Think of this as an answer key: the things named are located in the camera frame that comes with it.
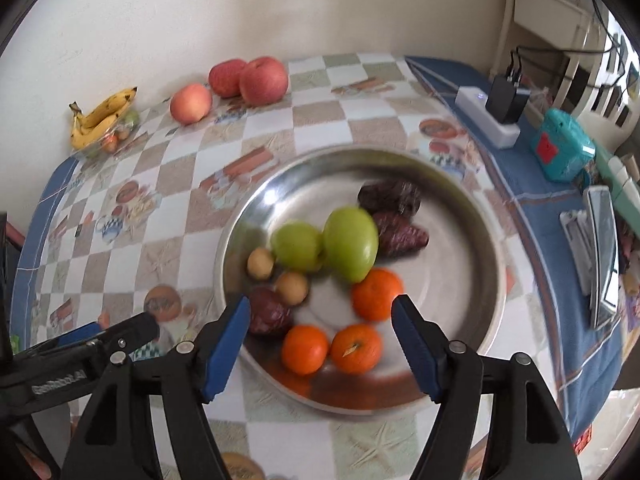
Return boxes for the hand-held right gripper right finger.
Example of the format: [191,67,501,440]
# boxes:
[391,294,583,480]

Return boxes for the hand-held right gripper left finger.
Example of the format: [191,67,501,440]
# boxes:
[60,296,252,480]

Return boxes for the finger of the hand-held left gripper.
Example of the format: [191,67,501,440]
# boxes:
[100,312,161,357]
[29,322,109,357]

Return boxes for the purple sweet potato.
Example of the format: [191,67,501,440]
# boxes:
[373,211,430,259]
[247,287,294,337]

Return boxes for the orange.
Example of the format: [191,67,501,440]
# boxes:
[329,323,384,375]
[280,324,331,376]
[351,268,405,322]

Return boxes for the small brown longan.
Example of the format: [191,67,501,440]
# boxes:
[275,270,310,306]
[247,247,276,280]

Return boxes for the round metal plate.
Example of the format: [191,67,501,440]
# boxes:
[215,147,509,414]

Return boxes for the green apple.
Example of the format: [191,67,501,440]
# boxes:
[322,206,380,284]
[270,222,326,274]

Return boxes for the dark sweet potato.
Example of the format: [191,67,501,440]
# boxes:
[357,180,422,219]

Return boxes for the silver flat case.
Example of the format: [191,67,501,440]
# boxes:
[559,210,597,297]

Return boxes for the clear plastic fruit container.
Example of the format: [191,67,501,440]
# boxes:
[80,109,142,159]

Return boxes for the silver flat device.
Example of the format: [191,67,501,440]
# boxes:
[582,185,621,329]

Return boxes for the bunch of yellow bananas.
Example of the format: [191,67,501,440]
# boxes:
[69,86,139,151]

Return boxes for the pale pink apple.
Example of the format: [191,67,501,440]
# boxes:
[169,83,214,126]

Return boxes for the white power strip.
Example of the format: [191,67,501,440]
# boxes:
[455,86,521,150]

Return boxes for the teal box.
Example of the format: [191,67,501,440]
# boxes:
[529,107,597,182]

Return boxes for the checkered printed tablecloth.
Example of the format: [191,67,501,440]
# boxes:
[10,52,631,480]

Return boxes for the black charger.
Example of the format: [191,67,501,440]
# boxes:
[485,50,532,125]

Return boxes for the red apple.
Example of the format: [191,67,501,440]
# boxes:
[239,56,290,107]
[208,59,249,99]

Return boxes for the pale green box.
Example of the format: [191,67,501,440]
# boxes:
[594,141,640,198]

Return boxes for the white wooden chair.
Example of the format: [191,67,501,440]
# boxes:
[491,0,610,111]

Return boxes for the black cable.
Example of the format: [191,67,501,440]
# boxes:
[510,0,632,78]

